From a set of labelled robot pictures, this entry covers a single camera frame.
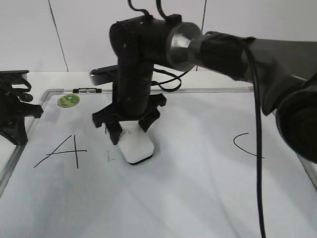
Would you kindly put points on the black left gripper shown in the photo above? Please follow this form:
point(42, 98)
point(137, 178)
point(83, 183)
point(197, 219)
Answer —
point(15, 105)

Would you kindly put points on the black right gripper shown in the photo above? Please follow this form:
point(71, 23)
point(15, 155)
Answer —
point(113, 113)

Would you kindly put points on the white rectangular board eraser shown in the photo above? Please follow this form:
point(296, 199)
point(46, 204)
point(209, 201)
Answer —
point(134, 144)

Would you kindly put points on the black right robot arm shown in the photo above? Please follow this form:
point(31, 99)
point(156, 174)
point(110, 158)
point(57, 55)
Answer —
point(283, 73)

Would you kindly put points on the green round magnet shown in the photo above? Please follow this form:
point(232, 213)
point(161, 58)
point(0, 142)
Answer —
point(68, 101)

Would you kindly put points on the white magnetic whiteboard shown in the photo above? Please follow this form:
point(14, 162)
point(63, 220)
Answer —
point(72, 182)

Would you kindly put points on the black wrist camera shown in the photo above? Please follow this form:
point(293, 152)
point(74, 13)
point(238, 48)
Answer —
point(103, 75)

